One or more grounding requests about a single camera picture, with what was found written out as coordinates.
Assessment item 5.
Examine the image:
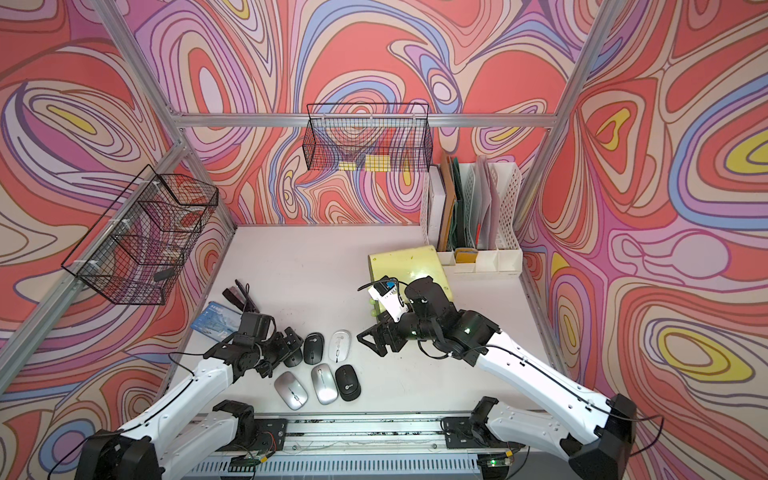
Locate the blue card pack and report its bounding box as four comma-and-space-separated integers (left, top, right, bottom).
191, 301, 242, 341

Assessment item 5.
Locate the green folder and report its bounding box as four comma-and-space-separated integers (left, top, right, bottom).
451, 158, 467, 248

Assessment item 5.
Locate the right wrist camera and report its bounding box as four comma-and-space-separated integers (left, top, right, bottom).
367, 276, 409, 323

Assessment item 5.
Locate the black wire basket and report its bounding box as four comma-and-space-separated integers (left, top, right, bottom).
302, 102, 433, 173
61, 165, 219, 306

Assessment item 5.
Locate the white computer mouse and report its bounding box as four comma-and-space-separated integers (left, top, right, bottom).
328, 329, 352, 364

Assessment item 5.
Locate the left black wire basket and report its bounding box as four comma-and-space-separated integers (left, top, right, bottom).
61, 165, 219, 306

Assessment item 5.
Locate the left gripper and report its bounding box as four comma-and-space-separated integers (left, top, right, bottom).
251, 325, 303, 377

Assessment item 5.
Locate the yellow sticky note pad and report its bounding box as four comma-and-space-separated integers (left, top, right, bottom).
364, 154, 391, 172

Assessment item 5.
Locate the silver computer mouse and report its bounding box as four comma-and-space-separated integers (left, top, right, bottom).
311, 364, 339, 405
274, 371, 308, 411

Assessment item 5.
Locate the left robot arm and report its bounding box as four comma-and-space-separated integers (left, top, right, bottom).
75, 327, 303, 479

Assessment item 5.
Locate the back black wire basket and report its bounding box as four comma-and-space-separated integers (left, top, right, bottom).
302, 102, 433, 173

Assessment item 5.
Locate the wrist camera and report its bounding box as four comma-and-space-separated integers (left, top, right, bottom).
234, 312, 275, 347
367, 276, 409, 323

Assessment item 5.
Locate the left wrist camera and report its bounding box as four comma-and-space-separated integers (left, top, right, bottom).
234, 312, 275, 347

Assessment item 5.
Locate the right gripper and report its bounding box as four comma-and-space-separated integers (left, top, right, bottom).
357, 302, 440, 358

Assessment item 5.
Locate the white file organizer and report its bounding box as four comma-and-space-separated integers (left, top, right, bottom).
420, 156, 523, 277

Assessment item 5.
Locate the brown folder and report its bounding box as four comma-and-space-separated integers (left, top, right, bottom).
438, 152, 456, 252

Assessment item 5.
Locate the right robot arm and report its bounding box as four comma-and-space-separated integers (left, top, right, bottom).
357, 276, 639, 479

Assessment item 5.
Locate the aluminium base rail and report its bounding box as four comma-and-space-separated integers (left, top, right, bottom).
113, 410, 613, 480

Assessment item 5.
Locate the green drawer cabinet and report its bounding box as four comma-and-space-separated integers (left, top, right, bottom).
368, 245, 454, 301

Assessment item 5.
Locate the black computer mouse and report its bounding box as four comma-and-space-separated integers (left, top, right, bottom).
303, 332, 325, 366
283, 348, 304, 368
335, 364, 361, 402

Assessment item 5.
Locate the black stapler tool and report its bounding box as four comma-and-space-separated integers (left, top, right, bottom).
222, 280, 259, 313

